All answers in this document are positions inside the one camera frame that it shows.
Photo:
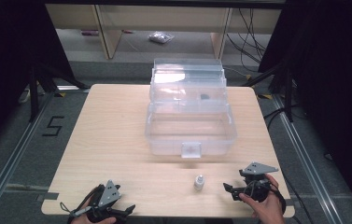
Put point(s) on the light wooden desk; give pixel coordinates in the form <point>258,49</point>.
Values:
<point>164,21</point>

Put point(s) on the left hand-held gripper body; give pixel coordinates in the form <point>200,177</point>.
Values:
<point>108,194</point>

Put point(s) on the pink object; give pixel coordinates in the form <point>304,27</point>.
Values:
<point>89,32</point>

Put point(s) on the clear plastic bag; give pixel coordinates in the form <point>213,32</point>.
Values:
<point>161,37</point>

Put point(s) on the black metal stand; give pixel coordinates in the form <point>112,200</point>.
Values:
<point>41,84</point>
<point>281,84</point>

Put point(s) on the person's left hand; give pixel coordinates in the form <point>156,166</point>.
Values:
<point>85,219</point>

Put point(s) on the person's right hand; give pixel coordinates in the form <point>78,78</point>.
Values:
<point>268,208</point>

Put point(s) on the metal floor rail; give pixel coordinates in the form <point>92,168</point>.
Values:
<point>11,155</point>
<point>304,155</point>

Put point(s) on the small white bottle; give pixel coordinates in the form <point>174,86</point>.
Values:
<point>199,182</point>

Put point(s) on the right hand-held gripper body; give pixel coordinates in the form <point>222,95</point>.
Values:
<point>256,182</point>

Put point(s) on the clear plastic tiered storage box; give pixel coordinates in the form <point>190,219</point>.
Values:
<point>190,118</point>

